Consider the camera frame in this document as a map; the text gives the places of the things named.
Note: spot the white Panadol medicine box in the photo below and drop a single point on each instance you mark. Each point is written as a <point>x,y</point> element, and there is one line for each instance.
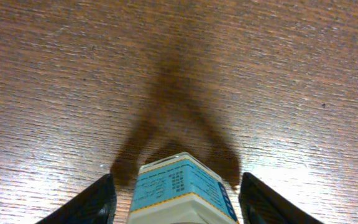
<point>180,189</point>

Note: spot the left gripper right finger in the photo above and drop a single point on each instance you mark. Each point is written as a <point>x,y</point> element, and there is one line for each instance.
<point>260,204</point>

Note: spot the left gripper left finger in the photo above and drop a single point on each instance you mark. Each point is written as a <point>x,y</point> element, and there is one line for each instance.
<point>95,205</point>

